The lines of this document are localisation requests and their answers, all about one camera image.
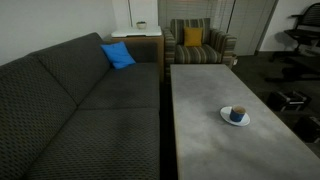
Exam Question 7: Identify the yellow throw pillow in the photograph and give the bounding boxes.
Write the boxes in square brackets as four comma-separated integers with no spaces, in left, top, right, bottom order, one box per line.
[183,26,204,48]

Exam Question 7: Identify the dark grey patterned sofa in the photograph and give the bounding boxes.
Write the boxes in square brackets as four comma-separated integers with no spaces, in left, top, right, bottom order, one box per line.
[0,32,161,180]

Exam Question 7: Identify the wooden side table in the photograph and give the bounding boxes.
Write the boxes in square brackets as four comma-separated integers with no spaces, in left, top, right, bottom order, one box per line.
[111,34,165,82]

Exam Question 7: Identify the black office chair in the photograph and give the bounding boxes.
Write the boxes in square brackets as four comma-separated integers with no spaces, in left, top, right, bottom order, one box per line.
[269,2,320,63]

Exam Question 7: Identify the black floor stand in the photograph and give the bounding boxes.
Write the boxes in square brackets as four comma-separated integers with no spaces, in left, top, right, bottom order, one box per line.
[264,55,320,83]

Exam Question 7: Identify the white round plate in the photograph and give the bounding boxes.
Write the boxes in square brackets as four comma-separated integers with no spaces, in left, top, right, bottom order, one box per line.
[219,106,251,127]

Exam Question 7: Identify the blue mug with cream inside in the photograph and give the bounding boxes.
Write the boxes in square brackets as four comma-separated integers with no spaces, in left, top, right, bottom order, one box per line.
[229,105,247,123]

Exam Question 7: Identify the blue throw pillow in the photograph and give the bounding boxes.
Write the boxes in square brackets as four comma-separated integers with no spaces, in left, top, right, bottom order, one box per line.
[100,41,137,70]

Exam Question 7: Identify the white shade floor lamp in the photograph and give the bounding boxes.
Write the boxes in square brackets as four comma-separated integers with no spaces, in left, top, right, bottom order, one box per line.
[127,0,133,28]

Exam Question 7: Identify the black case on floor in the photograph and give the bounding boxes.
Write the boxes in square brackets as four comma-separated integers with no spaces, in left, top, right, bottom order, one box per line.
[293,114,320,144]
[266,90,313,113]

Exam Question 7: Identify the thin black floor lamp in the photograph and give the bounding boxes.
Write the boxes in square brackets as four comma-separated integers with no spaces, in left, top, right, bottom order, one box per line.
[225,0,237,34]

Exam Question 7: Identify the striped armchair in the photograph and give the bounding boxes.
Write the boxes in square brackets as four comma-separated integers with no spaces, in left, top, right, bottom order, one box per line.
[162,17,238,70]

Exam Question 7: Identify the small white plant bowl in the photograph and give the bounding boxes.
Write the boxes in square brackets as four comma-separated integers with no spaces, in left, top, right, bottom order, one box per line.
[135,20,148,30]

